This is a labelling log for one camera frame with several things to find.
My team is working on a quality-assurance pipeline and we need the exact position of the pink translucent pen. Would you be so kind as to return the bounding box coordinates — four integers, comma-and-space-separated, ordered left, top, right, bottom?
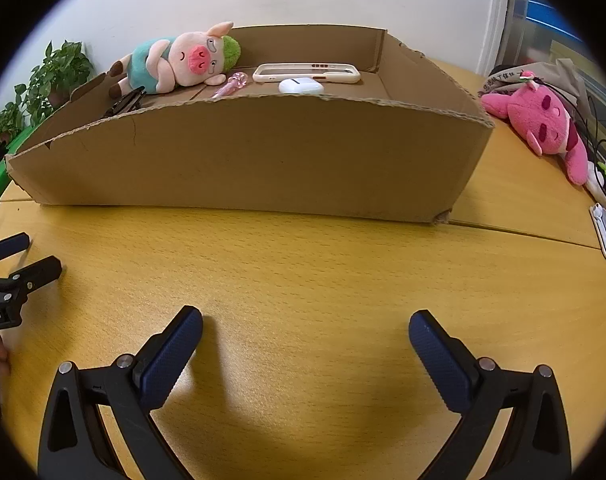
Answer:
210, 72, 251, 100

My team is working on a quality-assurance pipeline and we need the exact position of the pink plush toy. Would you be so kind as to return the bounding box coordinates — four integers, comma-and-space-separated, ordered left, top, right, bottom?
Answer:
480, 80, 590, 187

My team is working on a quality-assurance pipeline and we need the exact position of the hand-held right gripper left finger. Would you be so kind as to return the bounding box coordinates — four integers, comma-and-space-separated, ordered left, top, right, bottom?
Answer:
37, 305, 204, 480

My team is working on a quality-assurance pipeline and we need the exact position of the black cable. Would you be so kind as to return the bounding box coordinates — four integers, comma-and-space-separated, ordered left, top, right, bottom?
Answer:
575, 85, 606, 191

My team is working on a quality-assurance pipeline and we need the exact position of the white earbuds case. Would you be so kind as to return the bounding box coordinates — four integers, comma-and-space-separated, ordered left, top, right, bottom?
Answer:
278, 77, 325, 96

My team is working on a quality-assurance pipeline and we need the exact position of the black clip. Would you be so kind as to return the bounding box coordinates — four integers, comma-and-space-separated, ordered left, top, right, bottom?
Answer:
103, 86, 148, 120

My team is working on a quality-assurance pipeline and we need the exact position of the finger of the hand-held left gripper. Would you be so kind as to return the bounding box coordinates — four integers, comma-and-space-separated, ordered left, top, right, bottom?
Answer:
0, 256, 63, 303
0, 232, 31, 264

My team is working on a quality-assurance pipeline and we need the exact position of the grey cloth bag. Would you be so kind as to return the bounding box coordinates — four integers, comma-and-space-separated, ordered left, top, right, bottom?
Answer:
478, 57, 591, 111

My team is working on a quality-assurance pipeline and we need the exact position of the large potted green plant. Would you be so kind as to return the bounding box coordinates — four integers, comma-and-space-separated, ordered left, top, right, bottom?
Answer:
16, 40, 95, 126

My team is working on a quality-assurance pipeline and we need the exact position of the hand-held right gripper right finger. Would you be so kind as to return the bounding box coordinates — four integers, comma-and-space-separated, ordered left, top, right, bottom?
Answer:
409, 310, 574, 480

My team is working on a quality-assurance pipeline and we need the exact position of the pig plush toy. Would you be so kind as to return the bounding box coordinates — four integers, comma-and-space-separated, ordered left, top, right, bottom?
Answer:
108, 21, 243, 100

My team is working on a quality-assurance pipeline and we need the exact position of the window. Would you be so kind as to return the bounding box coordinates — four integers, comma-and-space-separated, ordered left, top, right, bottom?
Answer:
508, 0, 591, 68

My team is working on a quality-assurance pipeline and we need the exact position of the cream phone case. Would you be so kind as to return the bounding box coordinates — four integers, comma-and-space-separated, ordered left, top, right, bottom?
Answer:
252, 61, 362, 85

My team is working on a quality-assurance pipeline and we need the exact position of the brown cardboard box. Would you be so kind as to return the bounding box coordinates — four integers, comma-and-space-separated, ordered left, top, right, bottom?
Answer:
4, 25, 496, 224

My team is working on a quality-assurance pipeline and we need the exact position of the small potted green plant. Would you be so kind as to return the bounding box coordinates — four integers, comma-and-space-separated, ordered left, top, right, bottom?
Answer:
0, 102, 26, 148

